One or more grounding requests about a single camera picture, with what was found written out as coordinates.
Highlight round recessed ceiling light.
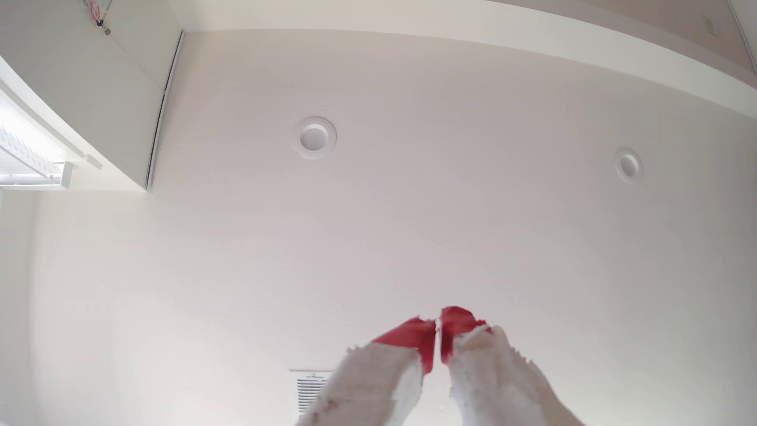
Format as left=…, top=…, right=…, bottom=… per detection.
left=293, top=116, right=338, bottom=160
left=614, top=147, right=643, bottom=185

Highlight white air vent grille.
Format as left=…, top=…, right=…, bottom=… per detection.
left=289, top=370, right=333, bottom=422

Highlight white window blind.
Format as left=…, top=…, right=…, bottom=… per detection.
left=0, top=109, right=74, bottom=191

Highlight red hanging cord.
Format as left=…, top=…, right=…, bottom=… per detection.
left=88, top=0, right=112, bottom=36

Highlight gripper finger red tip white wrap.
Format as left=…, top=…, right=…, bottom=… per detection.
left=440, top=306, right=586, bottom=426
left=296, top=317, right=437, bottom=426

